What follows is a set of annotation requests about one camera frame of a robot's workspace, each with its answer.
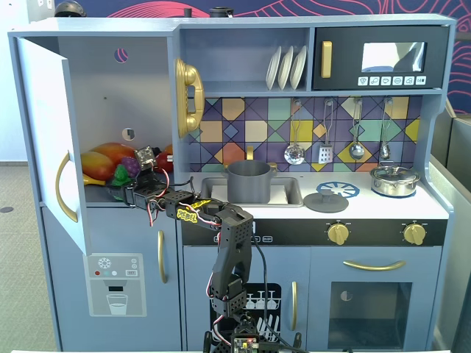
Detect robot controller board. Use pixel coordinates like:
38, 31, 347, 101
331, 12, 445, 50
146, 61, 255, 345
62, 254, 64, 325
231, 332, 261, 353

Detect dishwasher door with print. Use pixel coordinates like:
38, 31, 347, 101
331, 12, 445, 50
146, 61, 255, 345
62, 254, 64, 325
183, 245, 311, 352

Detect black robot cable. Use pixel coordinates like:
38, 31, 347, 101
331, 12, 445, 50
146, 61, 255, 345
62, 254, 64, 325
252, 240, 308, 353

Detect green toy pineapple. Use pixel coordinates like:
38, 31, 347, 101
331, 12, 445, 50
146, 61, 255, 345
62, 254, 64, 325
111, 164, 130, 202

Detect gray plastic pot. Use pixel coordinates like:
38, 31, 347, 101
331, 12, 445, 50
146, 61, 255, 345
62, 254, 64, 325
221, 160, 279, 204

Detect blue-gray toy kitchen unit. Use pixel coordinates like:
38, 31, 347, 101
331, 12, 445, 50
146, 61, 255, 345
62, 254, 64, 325
7, 14, 457, 352

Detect blue-gray upper cabinet door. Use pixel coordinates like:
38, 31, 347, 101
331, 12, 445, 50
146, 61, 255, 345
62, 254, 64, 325
16, 36, 92, 257

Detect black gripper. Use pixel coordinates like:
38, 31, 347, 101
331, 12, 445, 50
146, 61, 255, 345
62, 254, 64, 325
105, 171, 169, 210

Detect gray toy sink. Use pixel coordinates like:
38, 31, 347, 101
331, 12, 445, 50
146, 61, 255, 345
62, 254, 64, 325
198, 176, 305, 209

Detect red toy pepper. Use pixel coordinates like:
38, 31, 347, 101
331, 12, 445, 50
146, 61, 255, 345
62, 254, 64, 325
153, 151, 175, 173

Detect shiny steel pot lid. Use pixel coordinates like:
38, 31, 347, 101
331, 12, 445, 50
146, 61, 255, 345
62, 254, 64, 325
370, 165, 419, 181

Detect blue-gray fridge door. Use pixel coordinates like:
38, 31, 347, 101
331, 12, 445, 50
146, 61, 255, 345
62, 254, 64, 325
40, 206, 183, 352

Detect black toy microwave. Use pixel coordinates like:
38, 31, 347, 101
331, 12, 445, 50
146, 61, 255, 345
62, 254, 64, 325
311, 25, 451, 91

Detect black helmet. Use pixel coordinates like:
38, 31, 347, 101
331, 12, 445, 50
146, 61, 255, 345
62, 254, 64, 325
54, 0, 88, 18

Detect oven door with window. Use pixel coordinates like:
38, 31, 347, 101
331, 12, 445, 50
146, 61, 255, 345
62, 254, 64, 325
309, 246, 443, 351

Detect straight gold fridge door handle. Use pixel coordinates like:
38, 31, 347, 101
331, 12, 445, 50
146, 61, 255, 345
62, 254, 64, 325
157, 230, 169, 285

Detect steel skimmer spoon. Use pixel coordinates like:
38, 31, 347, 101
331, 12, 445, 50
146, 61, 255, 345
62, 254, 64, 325
283, 99, 307, 166

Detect gray round pot lid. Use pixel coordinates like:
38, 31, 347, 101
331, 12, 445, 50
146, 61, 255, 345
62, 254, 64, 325
302, 190, 350, 214

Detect small wrist camera board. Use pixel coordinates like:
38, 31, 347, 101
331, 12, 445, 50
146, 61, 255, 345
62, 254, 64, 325
133, 145, 157, 173

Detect gold oven door handle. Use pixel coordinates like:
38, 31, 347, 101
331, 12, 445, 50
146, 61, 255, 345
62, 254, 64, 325
342, 259, 407, 273

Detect yellow toy banana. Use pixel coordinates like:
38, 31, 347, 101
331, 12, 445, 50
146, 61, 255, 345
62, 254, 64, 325
82, 173, 108, 188

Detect steel small whisk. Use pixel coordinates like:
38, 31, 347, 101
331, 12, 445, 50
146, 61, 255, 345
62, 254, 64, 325
378, 96, 394, 161

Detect steel slotted spatula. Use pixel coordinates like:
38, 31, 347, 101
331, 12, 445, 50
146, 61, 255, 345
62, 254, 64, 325
317, 98, 336, 165

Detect gold toy telephone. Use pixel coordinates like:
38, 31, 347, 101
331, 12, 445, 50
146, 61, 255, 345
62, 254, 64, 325
174, 57, 206, 139

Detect gold dishwasher door handle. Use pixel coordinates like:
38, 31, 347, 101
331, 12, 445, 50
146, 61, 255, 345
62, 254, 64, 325
290, 281, 300, 332

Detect curved gold cabinet door handle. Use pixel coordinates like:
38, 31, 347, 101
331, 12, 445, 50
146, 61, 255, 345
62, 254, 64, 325
54, 149, 79, 224

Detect white plate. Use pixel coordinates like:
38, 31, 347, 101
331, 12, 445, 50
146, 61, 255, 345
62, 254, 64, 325
265, 46, 283, 91
288, 45, 308, 90
277, 46, 295, 91

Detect yellow orange mango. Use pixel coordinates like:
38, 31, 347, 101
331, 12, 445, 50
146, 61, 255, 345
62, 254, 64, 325
80, 151, 117, 182

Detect steel ladle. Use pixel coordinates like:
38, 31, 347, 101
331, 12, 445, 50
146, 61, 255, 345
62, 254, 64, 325
348, 97, 366, 162

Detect purple toy grapes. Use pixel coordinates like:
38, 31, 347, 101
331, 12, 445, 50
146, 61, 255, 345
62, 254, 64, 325
121, 156, 142, 177

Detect gold stove knob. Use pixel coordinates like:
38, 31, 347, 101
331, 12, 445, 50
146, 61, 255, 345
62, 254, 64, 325
326, 221, 351, 246
402, 221, 428, 246

